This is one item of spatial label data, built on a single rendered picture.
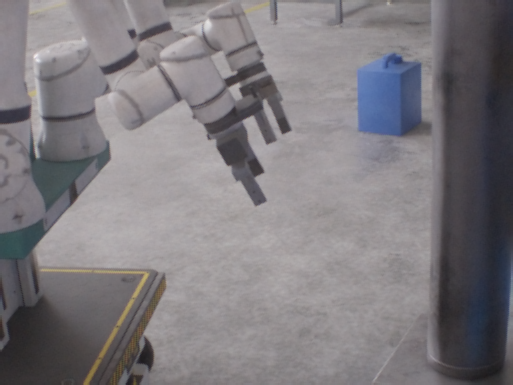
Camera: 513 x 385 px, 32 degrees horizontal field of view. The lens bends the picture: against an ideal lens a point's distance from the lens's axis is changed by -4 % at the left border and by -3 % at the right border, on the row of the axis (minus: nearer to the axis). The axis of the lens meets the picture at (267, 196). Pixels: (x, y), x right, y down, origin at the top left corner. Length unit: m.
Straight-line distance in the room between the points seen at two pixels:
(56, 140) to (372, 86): 2.69
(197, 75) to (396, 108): 3.05
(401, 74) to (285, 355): 2.27
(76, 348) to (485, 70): 1.19
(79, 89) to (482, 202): 1.04
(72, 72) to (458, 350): 1.21
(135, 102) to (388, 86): 3.09
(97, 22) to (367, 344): 1.43
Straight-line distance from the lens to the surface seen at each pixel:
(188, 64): 1.77
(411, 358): 2.47
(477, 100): 2.09
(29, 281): 2.49
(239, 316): 3.02
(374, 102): 4.80
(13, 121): 1.73
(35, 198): 1.99
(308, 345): 2.84
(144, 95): 1.77
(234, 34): 2.21
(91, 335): 2.33
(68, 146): 2.36
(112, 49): 1.88
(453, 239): 2.21
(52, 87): 2.34
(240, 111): 1.81
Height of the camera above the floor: 1.43
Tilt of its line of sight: 21 degrees down
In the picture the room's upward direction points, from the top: 3 degrees counter-clockwise
